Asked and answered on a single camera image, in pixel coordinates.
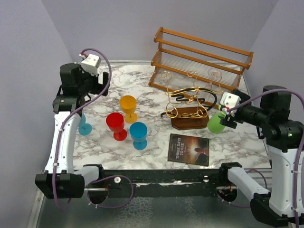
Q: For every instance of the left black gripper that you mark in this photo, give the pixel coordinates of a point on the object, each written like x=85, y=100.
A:
x=99, y=88

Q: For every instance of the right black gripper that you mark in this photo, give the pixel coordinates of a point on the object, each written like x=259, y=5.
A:
x=229, y=120

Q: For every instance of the green plastic wine glass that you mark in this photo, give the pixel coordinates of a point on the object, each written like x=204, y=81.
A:
x=214, y=124

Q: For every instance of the yellow plastic wine glass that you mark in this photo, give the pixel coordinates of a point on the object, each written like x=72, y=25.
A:
x=128, y=106

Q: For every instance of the clear wine glass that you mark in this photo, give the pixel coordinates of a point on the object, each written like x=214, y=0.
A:
x=214, y=74

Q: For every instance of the gold wire wine glass rack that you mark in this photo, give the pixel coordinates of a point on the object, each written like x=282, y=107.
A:
x=185, y=108

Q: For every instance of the red plastic wine glass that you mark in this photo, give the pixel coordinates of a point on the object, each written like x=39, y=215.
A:
x=115, y=122

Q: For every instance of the light blue plastic wine glass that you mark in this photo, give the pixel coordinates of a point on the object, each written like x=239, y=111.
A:
x=84, y=128

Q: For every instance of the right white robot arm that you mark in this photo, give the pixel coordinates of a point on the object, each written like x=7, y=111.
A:
x=285, y=142

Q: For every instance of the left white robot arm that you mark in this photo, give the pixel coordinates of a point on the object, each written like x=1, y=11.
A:
x=59, y=180

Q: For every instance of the wooden two-tier shelf rack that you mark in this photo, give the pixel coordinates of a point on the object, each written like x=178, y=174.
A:
x=179, y=53

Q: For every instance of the dark book three days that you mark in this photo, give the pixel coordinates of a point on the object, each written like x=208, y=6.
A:
x=188, y=149

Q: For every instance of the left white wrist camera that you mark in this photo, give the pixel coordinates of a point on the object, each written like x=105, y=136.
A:
x=90, y=63

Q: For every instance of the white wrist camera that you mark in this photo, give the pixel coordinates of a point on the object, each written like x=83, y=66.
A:
x=228, y=101
x=90, y=63

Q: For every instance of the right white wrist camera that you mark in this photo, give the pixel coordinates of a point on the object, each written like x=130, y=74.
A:
x=228, y=101

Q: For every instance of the black metal base rail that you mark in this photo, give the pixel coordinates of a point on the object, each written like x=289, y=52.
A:
x=161, y=183

